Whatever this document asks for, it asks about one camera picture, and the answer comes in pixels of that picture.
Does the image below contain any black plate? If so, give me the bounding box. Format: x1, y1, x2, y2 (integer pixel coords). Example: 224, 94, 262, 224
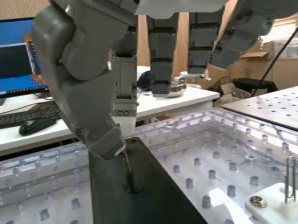
87, 136, 210, 224

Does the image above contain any white desk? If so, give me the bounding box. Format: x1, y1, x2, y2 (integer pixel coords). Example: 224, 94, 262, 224
0, 65, 220, 156

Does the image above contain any clear box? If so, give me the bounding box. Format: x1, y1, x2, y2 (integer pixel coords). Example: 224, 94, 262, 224
0, 108, 298, 224

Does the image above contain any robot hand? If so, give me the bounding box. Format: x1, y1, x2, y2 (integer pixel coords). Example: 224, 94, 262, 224
30, 0, 298, 160

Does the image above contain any black computer mouse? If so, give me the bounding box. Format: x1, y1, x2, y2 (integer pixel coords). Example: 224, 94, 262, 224
17, 116, 58, 136

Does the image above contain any black keyboard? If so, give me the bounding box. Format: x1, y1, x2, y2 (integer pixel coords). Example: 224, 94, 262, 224
0, 101, 62, 130

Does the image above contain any cardboard box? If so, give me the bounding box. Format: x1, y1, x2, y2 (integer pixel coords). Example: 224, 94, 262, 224
238, 40, 298, 90

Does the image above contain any small white jointed device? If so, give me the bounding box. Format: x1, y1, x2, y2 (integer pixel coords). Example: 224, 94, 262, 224
166, 74, 188, 98

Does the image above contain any thin metal rod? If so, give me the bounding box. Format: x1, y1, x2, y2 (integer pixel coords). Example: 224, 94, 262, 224
289, 157, 298, 203
283, 156, 291, 204

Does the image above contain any thin black pole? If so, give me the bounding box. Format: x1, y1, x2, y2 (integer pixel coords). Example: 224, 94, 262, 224
251, 27, 298, 98

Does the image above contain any small white box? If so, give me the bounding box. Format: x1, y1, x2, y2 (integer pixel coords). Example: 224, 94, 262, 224
206, 182, 298, 224

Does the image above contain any computer monitor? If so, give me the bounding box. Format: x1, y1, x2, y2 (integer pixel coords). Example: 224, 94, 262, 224
0, 18, 50, 100

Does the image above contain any brass nut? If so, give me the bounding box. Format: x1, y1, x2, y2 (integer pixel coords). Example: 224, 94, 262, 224
248, 195, 268, 209

